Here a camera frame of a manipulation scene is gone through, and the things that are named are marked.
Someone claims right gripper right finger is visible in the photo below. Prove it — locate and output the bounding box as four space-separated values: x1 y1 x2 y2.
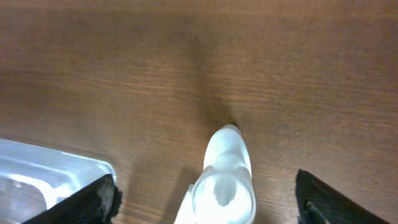
295 169 387 224

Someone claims clear plastic container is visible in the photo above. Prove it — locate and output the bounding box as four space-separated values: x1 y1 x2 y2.
1 139 117 223

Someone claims white spray bottle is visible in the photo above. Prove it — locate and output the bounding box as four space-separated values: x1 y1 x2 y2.
174 124 256 224

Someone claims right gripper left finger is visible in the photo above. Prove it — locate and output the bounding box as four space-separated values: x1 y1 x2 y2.
23 174 123 224

